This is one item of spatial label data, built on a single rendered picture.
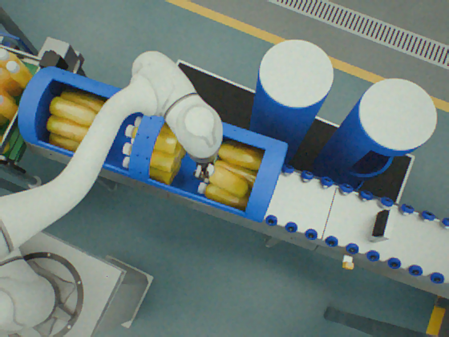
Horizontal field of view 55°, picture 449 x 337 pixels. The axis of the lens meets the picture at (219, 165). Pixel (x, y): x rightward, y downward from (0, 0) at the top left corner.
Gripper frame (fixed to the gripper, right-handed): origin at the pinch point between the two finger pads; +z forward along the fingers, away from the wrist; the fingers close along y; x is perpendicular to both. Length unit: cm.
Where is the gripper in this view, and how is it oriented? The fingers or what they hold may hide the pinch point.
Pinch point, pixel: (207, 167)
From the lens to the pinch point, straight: 133.3
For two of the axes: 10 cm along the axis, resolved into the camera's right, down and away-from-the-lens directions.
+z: 0.2, 2.6, 9.7
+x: -9.4, -3.2, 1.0
